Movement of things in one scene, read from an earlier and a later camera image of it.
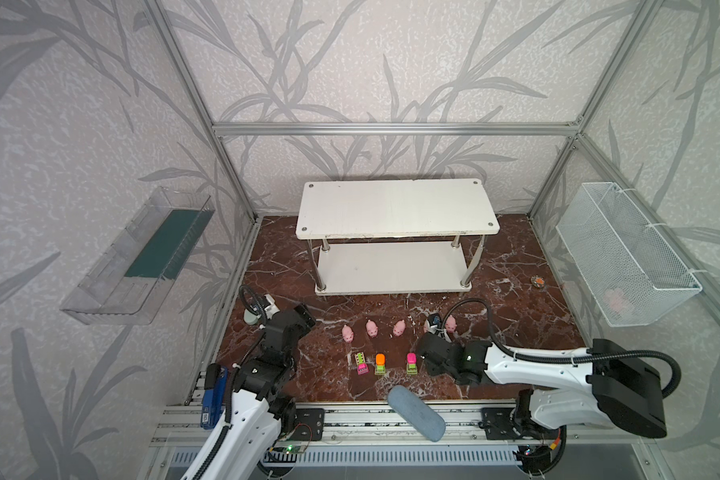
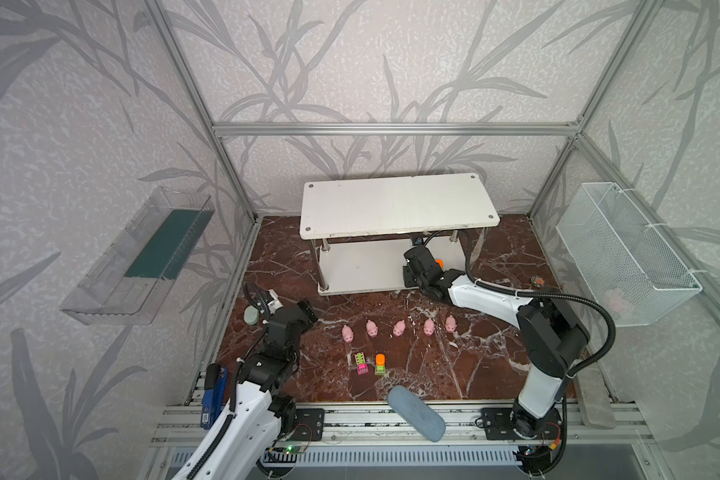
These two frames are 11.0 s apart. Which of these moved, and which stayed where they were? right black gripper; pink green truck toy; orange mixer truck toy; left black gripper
Moved: right black gripper
Stayed: orange mixer truck toy; pink green truck toy; left black gripper
